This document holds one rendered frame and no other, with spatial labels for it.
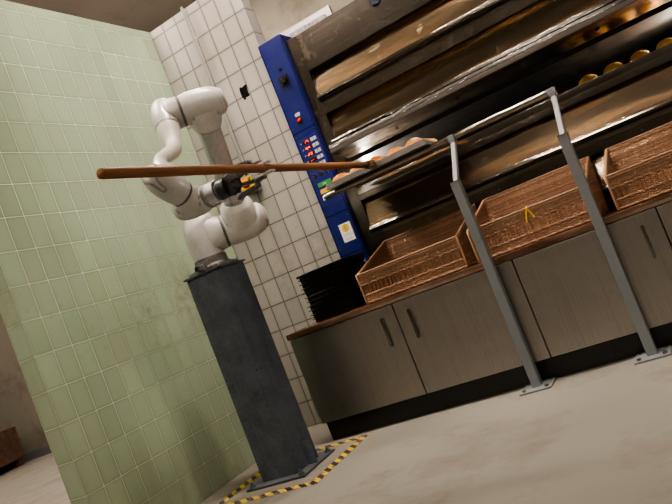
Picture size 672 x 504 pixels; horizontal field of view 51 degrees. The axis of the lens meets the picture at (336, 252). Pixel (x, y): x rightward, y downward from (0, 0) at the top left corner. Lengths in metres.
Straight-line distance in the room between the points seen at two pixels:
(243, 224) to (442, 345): 1.07
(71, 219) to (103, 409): 0.90
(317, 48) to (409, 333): 1.68
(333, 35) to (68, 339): 2.09
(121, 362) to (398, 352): 1.28
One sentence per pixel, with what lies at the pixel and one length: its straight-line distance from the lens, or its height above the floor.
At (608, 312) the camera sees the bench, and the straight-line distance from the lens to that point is 3.13.
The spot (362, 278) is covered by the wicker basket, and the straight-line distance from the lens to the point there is 3.43.
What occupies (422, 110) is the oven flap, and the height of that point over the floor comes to 1.38.
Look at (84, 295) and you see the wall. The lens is 3.43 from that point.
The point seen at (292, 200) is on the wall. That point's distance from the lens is 4.13.
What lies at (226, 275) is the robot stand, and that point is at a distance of 3.26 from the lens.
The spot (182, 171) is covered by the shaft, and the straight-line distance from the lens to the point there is 2.13.
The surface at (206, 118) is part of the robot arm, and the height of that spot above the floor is 1.57.
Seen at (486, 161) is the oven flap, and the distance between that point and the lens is 3.71.
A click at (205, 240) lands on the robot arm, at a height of 1.13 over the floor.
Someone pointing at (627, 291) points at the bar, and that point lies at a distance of 3.05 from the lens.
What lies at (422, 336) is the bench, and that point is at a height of 0.36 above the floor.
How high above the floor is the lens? 0.71
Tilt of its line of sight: 3 degrees up
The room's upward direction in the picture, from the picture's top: 22 degrees counter-clockwise
